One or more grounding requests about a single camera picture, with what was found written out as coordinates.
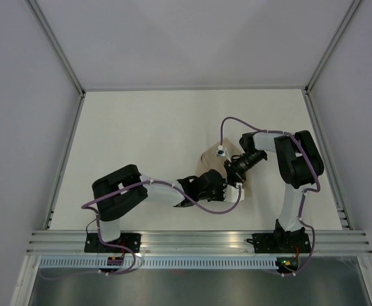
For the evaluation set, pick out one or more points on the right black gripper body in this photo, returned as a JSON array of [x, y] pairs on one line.
[[237, 169]]

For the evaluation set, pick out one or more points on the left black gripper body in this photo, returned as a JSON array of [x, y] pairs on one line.
[[216, 195]]

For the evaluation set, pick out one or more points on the beige cloth napkin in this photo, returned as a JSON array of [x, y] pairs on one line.
[[209, 160]]

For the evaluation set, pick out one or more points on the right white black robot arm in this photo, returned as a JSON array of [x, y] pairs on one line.
[[299, 164]]

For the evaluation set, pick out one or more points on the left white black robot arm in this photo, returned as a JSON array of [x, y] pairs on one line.
[[120, 191]]

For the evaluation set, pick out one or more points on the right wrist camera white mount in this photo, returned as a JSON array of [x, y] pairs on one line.
[[222, 152]]

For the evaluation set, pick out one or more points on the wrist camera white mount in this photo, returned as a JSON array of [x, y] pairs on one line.
[[222, 152], [233, 194]]

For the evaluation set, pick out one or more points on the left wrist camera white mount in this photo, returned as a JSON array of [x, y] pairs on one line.
[[233, 194]]

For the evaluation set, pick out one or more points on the white slotted cable duct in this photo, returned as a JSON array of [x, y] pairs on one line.
[[266, 263]]

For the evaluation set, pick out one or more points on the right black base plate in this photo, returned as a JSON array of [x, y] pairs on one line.
[[268, 243]]

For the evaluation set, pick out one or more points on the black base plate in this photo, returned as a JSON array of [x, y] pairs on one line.
[[131, 241], [268, 243]]

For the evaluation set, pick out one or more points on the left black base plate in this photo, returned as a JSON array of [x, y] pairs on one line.
[[131, 241]]

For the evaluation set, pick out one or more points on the aluminium mounting rail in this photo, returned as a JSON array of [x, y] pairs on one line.
[[196, 243]]

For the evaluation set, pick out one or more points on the right aluminium frame post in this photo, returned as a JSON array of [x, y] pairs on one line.
[[333, 43]]

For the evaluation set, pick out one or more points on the aluminium frame post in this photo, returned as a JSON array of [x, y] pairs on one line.
[[47, 30], [333, 43]]

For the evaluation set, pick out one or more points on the left aluminium frame post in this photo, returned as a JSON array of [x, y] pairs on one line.
[[47, 30]]

